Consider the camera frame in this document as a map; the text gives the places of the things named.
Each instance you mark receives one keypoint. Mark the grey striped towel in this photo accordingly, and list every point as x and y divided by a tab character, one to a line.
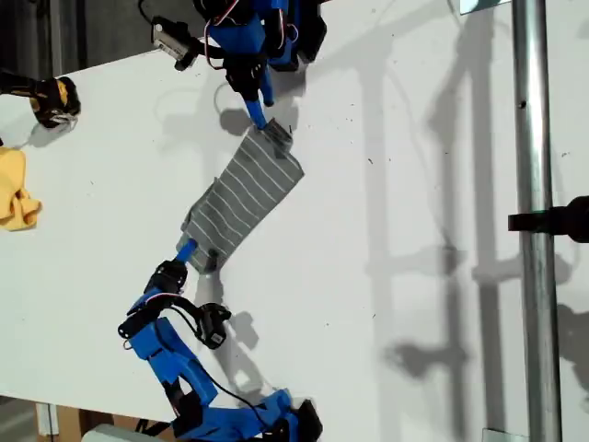
248	193

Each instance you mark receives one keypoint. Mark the white box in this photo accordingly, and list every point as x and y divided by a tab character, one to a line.
110	433

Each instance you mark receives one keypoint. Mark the brown cardboard box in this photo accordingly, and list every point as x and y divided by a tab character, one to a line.
69	421

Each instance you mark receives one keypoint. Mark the yellow cloth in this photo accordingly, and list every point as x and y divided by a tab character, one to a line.
11	193

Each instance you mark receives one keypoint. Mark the white table leg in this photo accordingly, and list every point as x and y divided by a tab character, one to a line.
47	419

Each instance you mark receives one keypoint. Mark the black and yellow clamp tool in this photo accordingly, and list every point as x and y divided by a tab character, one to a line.
50	99

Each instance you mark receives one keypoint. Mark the black camera stalk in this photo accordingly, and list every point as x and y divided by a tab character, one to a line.
207	48
188	309

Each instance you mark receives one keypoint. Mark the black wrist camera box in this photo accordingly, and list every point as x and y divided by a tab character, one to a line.
172	41
212	327

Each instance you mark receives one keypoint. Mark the steel post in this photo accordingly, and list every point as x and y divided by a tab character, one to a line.
534	138

